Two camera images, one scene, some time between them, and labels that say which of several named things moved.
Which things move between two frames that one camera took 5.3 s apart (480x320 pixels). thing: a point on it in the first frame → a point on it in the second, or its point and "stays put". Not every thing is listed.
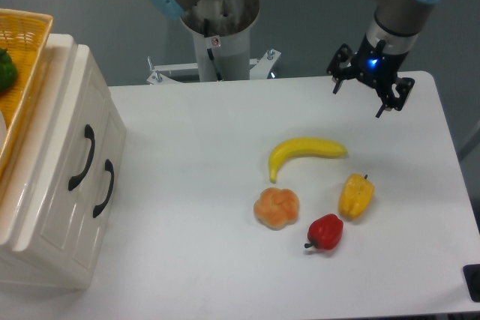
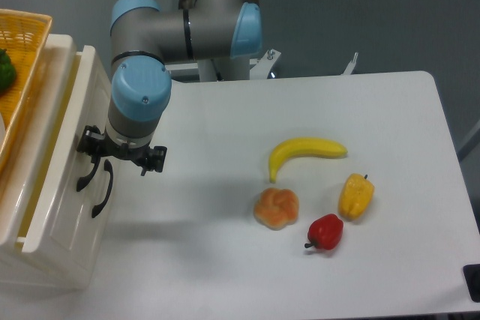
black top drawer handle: (89, 133) → (84, 180)
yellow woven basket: (25, 35) stays put
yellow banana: (304, 147) stays put
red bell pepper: (325, 231) stays put
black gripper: (376, 67) → (96, 145)
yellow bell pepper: (355, 195) stays put
